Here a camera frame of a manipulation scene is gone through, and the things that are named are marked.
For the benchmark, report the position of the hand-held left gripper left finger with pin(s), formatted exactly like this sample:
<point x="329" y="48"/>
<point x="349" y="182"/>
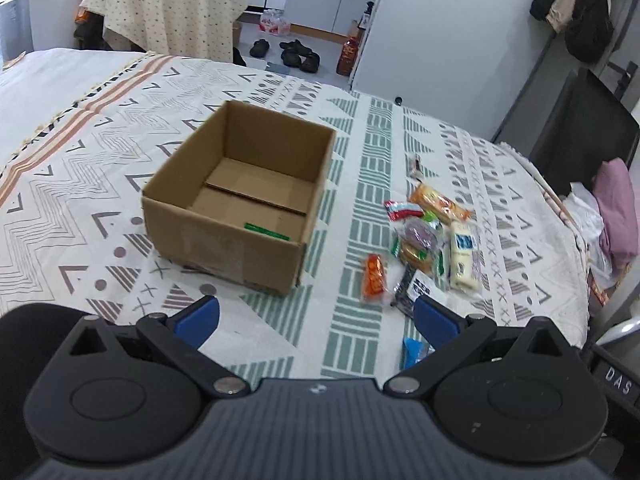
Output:
<point x="200" y="316"/>

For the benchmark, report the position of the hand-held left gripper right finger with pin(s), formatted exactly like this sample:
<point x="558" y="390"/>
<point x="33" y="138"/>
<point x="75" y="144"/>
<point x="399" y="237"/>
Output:
<point x="434" y="321"/>

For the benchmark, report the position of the cardboard box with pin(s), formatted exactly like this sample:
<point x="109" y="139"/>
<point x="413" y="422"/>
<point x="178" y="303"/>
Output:
<point x="220" y="252"/>

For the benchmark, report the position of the orange cracker packet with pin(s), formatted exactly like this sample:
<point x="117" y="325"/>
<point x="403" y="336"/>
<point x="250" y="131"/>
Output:
<point x="440" y="202"/>

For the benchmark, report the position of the black white snack packet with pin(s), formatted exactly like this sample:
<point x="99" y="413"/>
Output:
<point x="419" y="290"/>

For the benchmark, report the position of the white blue snack packet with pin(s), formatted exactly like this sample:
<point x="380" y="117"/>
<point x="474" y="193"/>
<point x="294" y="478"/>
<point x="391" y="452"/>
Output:
<point x="462" y="260"/>

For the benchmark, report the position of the clear brown cookie packet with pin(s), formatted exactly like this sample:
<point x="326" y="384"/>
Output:
<point x="414" y="256"/>

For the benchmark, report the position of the small orange snack packet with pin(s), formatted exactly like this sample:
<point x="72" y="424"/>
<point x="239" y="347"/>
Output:
<point x="374" y="277"/>

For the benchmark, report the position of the clear purple cake packet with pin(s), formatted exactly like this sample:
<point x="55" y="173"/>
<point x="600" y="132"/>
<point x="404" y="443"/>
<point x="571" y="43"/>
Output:
<point x="419" y="232"/>

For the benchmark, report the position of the red green snack packet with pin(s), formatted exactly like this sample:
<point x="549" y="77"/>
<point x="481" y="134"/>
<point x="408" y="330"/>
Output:
<point x="400" y="210"/>

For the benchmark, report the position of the small dark snack packet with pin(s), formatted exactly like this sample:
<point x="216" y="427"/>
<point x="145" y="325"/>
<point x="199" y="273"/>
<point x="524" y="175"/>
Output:
<point x="414" y="166"/>

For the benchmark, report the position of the white plastic bag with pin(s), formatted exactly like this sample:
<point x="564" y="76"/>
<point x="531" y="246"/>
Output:
<point x="587" y="220"/>

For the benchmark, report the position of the patterned bed blanket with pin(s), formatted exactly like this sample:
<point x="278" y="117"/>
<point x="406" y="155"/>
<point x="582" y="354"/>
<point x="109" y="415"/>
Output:
<point x="100" y="160"/>

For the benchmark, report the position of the black case with white letters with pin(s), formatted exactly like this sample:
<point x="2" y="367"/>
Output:
<point x="617" y="382"/>

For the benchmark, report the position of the pink cloth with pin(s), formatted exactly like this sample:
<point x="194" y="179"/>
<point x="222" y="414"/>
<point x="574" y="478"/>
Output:
<point x="620" y="210"/>

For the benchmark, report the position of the black chair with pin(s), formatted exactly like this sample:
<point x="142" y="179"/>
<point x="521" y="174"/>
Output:
<point x="575" y="125"/>

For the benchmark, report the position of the black cloth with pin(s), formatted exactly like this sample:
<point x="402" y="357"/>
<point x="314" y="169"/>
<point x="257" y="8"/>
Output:
<point x="240" y="56"/>

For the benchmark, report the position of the black slipper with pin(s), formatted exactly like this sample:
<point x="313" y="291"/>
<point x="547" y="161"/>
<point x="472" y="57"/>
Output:
<point x="260" y="48"/>

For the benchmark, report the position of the black shoe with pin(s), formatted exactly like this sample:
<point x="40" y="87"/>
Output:
<point x="292" y="52"/>
<point x="310" y="62"/>

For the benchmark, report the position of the pack of water bottles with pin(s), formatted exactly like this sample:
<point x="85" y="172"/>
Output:
<point x="274" y="22"/>

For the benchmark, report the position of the table with dotted tablecloth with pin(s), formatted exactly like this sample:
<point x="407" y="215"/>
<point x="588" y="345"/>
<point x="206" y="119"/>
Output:
<point x="165" y="5"/>

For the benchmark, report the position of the black hanging bag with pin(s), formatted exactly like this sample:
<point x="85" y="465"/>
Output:
<point x="591" y="27"/>

